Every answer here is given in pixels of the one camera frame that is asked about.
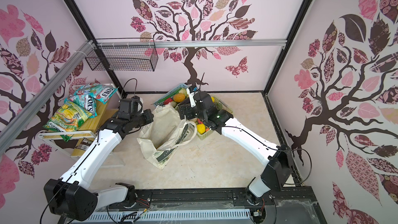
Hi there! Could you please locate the cream canvas grocery tote bag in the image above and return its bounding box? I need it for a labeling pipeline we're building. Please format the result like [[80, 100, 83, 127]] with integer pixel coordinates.
[[137, 105, 198, 170]]

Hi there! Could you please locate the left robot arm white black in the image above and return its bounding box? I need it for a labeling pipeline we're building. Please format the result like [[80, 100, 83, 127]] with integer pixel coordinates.
[[44, 110, 154, 222]]

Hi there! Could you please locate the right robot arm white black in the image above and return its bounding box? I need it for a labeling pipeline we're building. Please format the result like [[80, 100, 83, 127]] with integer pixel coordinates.
[[178, 89, 294, 205]]

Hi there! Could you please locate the Fox's candy bag upper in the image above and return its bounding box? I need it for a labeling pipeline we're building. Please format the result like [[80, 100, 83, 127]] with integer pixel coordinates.
[[74, 83, 117, 104]]

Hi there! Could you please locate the fox's candy bag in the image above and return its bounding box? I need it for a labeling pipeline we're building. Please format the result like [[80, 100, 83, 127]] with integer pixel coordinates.
[[64, 94, 97, 118], [74, 83, 117, 104]]

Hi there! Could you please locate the Fox's candy bag lower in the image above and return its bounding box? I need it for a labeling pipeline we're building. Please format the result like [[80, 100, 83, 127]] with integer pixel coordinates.
[[64, 94, 97, 118]]

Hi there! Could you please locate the green yellow snack bag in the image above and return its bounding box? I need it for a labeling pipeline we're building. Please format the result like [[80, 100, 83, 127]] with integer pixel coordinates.
[[43, 100, 92, 132]]

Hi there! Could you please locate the green plastic basket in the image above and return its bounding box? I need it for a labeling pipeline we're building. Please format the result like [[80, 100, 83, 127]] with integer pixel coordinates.
[[198, 96, 233, 140]]

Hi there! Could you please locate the yellow bell pepper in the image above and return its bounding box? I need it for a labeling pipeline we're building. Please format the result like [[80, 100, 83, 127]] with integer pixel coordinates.
[[197, 124, 206, 135]]

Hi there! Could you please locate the green cabbage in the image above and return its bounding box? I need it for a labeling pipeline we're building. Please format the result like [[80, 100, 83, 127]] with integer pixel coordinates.
[[179, 88, 188, 96]]

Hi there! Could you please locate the blue plastic basket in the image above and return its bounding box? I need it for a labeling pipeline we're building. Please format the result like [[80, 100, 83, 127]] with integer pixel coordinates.
[[153, 83, 190, 106]]

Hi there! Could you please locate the red bell pepper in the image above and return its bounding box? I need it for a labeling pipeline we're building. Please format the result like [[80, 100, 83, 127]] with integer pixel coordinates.
[[163, 98, 173, 105]]

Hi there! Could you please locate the long green chili pepper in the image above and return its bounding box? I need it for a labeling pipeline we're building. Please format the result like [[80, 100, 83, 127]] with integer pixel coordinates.
[[154, 88, 180, 106]]

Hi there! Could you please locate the white wooden shelf rack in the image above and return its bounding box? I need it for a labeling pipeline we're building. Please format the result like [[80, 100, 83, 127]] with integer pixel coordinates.
[[37, 91, 121, 160]]

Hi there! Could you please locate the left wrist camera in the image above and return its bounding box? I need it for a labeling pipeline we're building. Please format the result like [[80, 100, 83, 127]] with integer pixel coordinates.
[[119, 97, 143, 114]]

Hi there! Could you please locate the black wire wall basket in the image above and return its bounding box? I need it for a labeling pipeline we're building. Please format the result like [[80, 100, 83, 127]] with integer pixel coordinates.
[[86, 37, 159, 72]]

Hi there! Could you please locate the white slotted cable duct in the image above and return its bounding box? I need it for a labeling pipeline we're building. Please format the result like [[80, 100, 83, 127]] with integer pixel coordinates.
[[82, 209, 252, 224]]

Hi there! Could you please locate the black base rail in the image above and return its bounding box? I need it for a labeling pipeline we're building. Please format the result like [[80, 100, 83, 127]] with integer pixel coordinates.
[[96, 187, 326, 224]]

